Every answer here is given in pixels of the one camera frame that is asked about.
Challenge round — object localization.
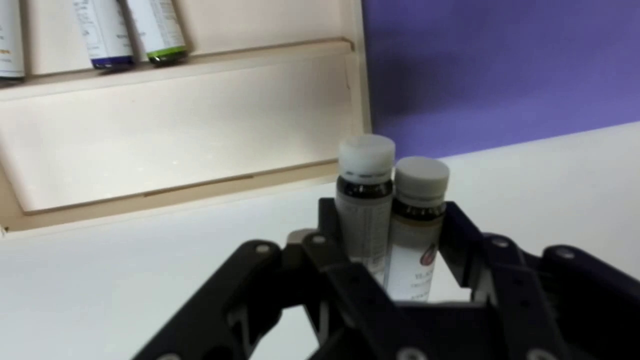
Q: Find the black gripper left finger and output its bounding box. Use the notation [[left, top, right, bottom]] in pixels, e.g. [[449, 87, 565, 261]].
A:
[[134, 198, 428, 360]]

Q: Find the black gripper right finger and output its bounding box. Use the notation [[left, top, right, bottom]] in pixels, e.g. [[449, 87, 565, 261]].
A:
[[428, 202, 640, 360]]

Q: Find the white bottle grey cap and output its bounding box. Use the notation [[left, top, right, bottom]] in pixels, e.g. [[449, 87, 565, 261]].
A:
[[337, 134, 397, 283]]

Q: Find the white bottle beside held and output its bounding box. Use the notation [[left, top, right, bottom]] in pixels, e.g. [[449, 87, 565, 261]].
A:
[[387, 156, 450, 303]]

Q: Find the wooden tray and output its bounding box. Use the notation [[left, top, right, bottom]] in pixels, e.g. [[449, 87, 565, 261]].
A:
[[0, 0, 370, 233]]

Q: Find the purple mat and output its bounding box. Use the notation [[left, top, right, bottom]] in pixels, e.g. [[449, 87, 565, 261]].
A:
[[364, 0, 640, 156]]

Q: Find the white bottle green base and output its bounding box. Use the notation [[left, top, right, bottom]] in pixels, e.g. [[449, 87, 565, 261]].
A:
[[126, 0, 188, 66]]

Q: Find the white bottle blue base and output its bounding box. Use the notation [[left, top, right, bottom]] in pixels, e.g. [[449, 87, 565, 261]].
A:
[[72, 0, 134, 72]]

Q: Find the white bottle black band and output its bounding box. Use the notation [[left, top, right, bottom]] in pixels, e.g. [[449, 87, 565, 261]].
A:
[[0, 0, 27, 83]]

